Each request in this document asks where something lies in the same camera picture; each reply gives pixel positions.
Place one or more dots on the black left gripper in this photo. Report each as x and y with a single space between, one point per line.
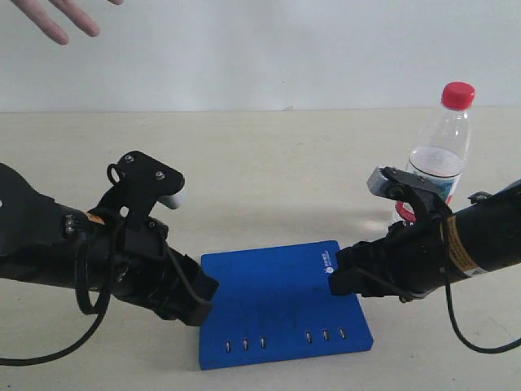
138 268

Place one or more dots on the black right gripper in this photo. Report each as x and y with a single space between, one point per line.
410 257

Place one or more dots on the blue ring binder notebook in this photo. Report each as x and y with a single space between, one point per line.
274 304

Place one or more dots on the clear plastic water bottle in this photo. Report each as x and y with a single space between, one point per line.
440 151

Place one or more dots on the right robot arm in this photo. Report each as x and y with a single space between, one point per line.
483 237

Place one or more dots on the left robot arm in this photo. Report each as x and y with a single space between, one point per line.
41 239

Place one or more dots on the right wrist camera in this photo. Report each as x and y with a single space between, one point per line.
416 190

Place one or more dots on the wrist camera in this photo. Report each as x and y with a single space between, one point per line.
139 181
416 190

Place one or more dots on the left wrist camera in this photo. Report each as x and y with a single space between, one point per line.
139 181

